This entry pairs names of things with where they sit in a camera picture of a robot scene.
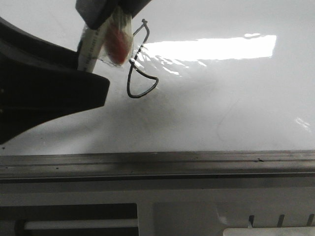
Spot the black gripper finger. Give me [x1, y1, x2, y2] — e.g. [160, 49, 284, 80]
[0, 19, 110, 144]
[75, 0, 150, 29]

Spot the white black whiteboard marker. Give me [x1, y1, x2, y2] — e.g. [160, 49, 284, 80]
[77, 20, 109, 73]

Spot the red round magnet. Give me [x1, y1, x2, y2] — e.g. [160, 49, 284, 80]
[104, 23, 131, 65]

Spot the white whiteboard surface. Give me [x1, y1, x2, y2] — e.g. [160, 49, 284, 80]
[0, 0, 315, 155]

